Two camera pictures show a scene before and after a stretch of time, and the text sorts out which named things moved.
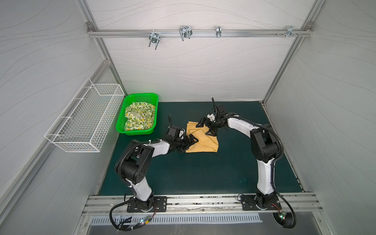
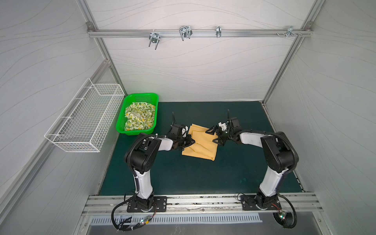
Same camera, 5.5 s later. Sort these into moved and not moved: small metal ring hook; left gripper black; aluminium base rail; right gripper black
Moved: right gripper black
Not moved: small metal ring hook; left gripper black; aluminium base rail
